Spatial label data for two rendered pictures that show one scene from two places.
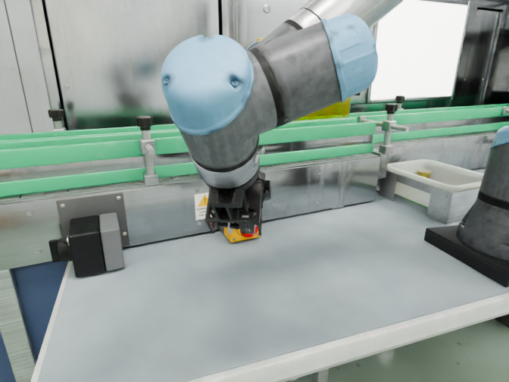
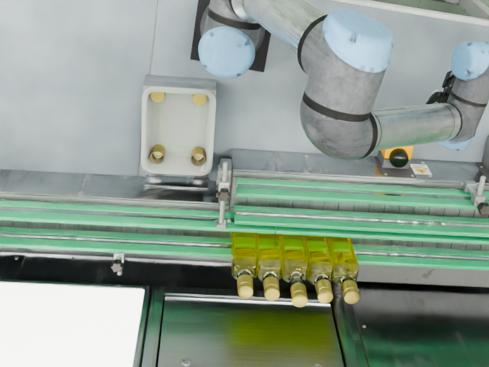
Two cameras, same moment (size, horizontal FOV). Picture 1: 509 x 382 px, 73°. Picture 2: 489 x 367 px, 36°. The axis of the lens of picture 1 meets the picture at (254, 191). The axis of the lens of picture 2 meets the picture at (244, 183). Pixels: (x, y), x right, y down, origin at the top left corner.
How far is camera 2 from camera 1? 157 cm
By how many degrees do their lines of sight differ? 48
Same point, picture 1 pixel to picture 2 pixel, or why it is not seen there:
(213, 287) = not seen: hidden behind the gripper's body
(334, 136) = (290, 190)
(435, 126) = (90, 212)
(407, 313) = (360, 9)
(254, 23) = (331, 356)
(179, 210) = (441, 170)
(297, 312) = (417, 42)
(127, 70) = (463, 340)
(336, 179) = (287, 164)
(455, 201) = (209, 86)
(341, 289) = not seen: hidden behind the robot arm
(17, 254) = not seen: outside the picture
